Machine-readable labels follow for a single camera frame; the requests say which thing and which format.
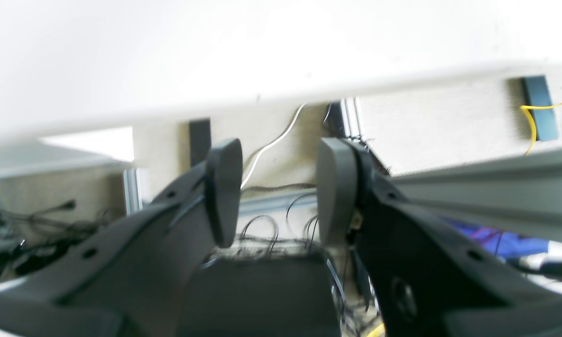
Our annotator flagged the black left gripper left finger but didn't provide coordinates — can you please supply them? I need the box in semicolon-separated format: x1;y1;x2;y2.
0;139;243;337

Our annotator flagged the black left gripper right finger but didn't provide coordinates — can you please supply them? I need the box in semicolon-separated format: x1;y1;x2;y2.
317;138;562;337

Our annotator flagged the black computer case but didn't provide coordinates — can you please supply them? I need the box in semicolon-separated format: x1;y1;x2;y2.
176;253;342;337

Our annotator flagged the yellow cable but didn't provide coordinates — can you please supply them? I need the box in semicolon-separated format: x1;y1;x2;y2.
519;87;562;156

